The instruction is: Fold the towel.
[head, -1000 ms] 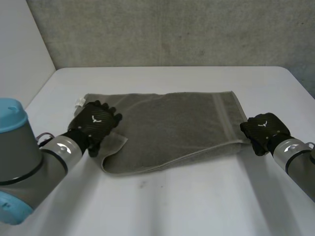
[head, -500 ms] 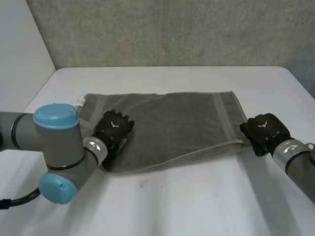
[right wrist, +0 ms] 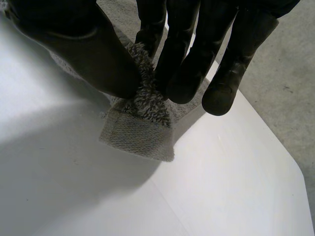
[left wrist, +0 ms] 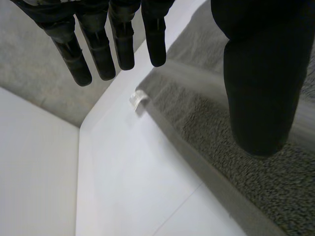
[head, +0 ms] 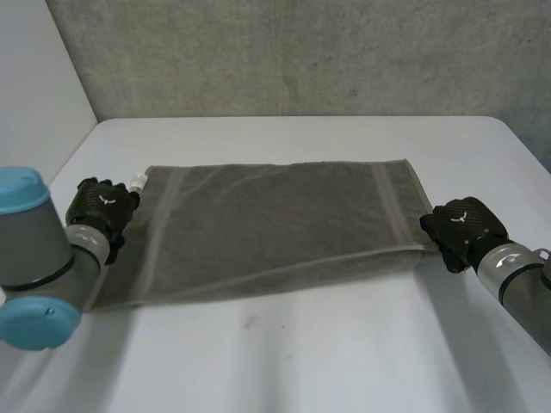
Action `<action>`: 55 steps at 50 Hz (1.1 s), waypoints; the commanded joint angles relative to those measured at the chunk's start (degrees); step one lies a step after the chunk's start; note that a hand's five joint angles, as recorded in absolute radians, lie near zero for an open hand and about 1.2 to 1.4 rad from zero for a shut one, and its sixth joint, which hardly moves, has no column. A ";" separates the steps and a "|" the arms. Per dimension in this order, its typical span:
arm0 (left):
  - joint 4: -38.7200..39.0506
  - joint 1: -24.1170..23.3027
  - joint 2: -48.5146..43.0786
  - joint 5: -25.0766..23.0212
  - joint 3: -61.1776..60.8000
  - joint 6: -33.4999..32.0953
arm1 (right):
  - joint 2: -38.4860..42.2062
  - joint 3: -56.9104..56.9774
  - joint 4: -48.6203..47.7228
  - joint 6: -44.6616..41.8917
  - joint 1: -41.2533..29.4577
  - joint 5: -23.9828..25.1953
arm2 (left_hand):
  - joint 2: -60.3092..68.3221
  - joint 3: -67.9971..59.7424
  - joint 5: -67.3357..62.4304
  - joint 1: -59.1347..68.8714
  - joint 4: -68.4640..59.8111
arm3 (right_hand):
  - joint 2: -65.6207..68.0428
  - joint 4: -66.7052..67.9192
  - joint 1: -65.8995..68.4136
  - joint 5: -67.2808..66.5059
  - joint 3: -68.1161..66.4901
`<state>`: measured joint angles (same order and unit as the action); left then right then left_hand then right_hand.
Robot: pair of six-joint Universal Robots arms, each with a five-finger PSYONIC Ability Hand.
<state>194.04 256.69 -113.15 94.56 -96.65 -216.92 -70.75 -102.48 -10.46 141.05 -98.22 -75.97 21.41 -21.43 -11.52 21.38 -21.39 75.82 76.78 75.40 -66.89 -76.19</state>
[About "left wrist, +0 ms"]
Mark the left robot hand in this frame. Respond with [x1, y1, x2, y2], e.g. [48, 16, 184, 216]
[16, 0, 315, 157]

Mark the grey towel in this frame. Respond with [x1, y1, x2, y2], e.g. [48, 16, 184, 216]
[128, 0, 315, 236]

